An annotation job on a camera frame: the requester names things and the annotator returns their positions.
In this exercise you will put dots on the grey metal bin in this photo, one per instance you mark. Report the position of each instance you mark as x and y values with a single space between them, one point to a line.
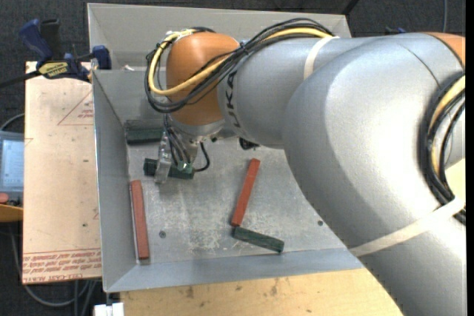
192 211

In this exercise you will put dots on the red-brown flat block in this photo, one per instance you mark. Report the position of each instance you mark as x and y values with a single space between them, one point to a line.
245 192
140 220

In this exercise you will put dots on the dark green flat block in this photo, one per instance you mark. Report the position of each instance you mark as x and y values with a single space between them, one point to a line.
258 239
142 132
150 166

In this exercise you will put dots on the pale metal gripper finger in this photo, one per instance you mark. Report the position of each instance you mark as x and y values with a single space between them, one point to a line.
160 177
165 163

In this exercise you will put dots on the brown cardboard board red print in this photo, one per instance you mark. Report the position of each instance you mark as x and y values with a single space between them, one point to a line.
59 174

